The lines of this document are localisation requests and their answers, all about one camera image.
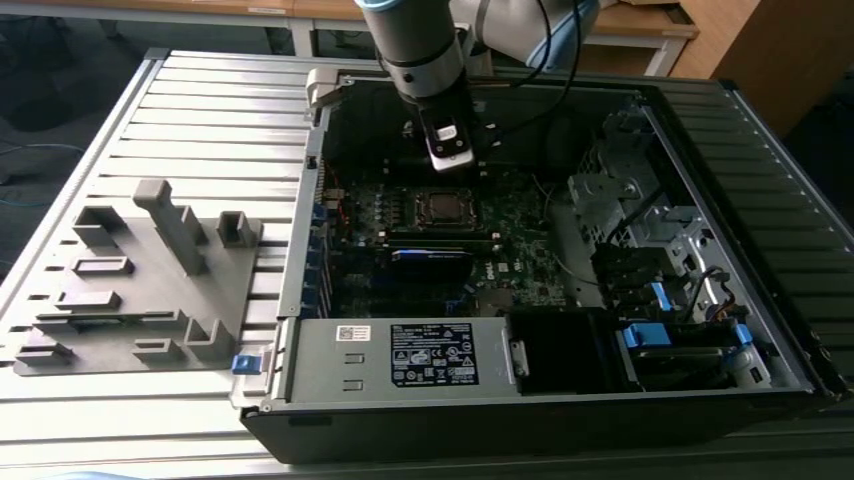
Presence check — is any dark graphics card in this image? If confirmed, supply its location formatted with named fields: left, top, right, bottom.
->
left=388, top=246, right=476, bottom=294

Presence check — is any grey plastic support bar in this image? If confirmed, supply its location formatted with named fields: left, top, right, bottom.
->
left=545, top=203, right=606, bottom=309

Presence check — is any coloured wire bundle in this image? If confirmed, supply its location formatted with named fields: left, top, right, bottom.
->
left=707, top=299, right=750, bottom=325

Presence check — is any grey parts rack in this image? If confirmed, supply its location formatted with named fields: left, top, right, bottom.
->
left=11, top=178, right=267, bottom=377

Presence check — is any silver disk bay bracket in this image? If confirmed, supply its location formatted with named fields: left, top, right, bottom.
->
left=637, top=203, right=755, bottom=326

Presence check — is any green motherboard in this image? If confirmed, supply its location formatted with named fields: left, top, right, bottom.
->
left=311, top=162, right=583, bottom=320

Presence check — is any dark office chair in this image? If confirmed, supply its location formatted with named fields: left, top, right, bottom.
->
left=0, top=14, right=79, bottom=134

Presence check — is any hard disk blue carrier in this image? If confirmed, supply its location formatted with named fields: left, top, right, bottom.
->
left=617, top=322, right=735, bottom=394

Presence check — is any metal socket cover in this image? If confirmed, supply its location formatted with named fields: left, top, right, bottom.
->
left=412, top=186, right=484, bottom=230

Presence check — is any pale blue object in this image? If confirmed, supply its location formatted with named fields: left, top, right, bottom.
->
left=40, top=469, right=135, bottom=480

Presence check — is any silver CPU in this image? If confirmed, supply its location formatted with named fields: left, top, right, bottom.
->
left=426, top=192, right=470, bottom=220

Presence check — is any wooden desk white frame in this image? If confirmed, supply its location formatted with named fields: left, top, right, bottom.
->
left=292, top=0, right=701, bottom=77
left=0, top=0, right=315, bottom=57

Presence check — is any black disk cable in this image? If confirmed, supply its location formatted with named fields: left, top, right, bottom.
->
left=685, top=266, right=730, bottom=314

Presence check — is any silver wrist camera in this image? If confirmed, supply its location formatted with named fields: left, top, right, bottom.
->
left=424, top=117, right=476, bottom=174

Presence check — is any grey power supply unit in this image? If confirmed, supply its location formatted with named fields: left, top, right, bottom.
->
left=284, top=315, right=523, bottom=404

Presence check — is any CPU socket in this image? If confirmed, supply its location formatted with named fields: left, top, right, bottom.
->
left=411, top=185, right=487, bottom=232

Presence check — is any pale grey case latch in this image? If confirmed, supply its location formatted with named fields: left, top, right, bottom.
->
left=303, top=67, right=343, bottom=110

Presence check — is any wooden cabinet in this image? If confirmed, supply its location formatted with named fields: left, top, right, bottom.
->
left=670, top=0, right=854, bottom=140

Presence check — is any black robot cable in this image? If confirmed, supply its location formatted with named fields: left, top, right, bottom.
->
left=510, top=0, right=554, bottom=89
left=492, top=0, right=581, bottom=137

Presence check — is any silver metal drive cage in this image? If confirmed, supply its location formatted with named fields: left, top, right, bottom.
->
left=565, top=110, right=669, bottom=236

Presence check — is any black PC case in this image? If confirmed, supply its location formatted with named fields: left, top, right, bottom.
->
left=228, top=67, right=854, bottom=467

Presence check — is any black connector block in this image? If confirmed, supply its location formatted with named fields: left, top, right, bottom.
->
left=590, top=244, right=669, bottom=321

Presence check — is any blue floor cable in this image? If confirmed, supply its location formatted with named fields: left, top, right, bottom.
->
left=0, top=142, right=90, bottom=207

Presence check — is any thick black power cable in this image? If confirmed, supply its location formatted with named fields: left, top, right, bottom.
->
left=603, top=182, right=669, bottom=249

